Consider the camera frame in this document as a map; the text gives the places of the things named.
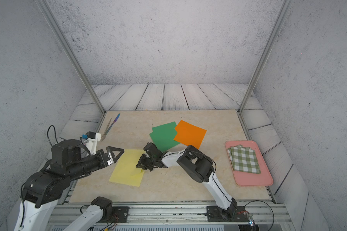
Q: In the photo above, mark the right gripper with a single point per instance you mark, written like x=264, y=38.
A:
x=140, y=163

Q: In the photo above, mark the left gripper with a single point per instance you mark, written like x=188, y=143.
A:
x=112, y=159

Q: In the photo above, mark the yellow paper sheet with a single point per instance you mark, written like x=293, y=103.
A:
x=125, y=164
x=136, y=171

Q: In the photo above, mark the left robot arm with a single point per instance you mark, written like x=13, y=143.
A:
x=71, y=161

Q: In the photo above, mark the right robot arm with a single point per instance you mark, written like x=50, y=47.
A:
x=200, y=167

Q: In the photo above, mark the green paper sheet bottom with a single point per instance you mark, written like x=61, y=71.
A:
x=164, y=140

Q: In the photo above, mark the green paper sheet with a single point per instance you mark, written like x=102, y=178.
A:
x=164, y=140
x=165, y=128

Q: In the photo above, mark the blue purple pen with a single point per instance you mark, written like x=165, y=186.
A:
x=113, y=122

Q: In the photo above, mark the green paper sheet top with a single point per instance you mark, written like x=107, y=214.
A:
x=165, y=128

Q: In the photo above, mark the orange paper sheet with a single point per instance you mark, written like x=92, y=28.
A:
x=189, y=134

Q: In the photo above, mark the pink plastic tray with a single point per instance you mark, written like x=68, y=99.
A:
x=249, y=179

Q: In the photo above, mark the green checkered cloth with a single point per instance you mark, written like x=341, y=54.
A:
x=243, y=159

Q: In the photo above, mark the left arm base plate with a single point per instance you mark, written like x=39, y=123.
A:
x=113, y=214

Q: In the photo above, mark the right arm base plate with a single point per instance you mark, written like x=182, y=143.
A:
x=217, y=215

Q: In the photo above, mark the left aluminium frame post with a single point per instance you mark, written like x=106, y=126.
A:
x=53, y=24

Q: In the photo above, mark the aluminium frame post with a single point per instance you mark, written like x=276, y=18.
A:
x=53, y=24
x=286, y=5

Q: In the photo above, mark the right aluminium frame post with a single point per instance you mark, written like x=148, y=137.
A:
x=286, y=5

